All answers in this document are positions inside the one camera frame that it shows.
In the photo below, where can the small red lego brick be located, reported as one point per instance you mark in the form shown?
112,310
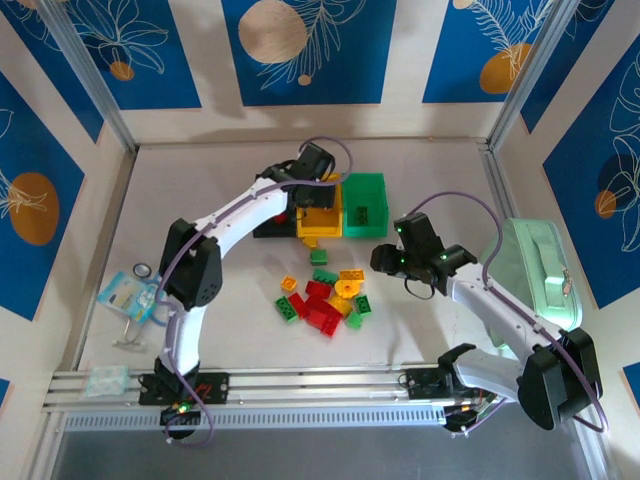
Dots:
281,218

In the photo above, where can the long green lego brick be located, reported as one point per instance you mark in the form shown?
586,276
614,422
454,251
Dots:
325,276

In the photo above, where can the translucent red lego brick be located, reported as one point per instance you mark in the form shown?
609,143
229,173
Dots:
330,326

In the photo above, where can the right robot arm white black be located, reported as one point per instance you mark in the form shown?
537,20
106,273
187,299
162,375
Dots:
500,305

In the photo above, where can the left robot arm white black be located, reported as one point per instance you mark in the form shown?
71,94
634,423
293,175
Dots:
250,200

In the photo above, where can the yellow bin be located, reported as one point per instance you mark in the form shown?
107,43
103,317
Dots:
325,225

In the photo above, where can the black bin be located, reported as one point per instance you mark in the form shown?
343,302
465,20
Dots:
265,232

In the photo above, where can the small orange lego brick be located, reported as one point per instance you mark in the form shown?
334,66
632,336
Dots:
288,282

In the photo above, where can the long yellow lego brick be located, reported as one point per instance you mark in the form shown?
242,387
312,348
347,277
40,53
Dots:
351,275

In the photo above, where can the round yellow lego piece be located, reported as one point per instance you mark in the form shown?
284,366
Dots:
347,289

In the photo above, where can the green bin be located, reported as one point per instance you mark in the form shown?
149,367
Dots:
377,200

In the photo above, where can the mint green zipper bag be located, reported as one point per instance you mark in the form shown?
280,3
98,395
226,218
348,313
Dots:
530,265

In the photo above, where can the small tape roll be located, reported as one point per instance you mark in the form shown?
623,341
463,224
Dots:
135,270

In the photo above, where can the blue white plastic packet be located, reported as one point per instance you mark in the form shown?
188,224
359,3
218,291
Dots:
127,295

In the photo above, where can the blue tube stethoscope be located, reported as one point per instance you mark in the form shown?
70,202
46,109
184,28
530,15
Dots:
129,344

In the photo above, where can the clear plastic bag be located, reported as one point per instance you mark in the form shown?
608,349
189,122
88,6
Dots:
107,381

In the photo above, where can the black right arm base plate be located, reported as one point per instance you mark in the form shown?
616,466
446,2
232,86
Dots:
425,385

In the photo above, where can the blue floral wall panel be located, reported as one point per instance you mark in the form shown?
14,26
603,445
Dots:
325,75
450,50
150,80
590,240
30,165

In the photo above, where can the aluminium mounting rail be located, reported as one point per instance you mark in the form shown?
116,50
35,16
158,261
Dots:
310,382

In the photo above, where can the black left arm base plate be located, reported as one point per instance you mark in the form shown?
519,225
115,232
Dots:
215,387

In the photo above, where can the aluminium frame post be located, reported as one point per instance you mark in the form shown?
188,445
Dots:
530,70
90,70

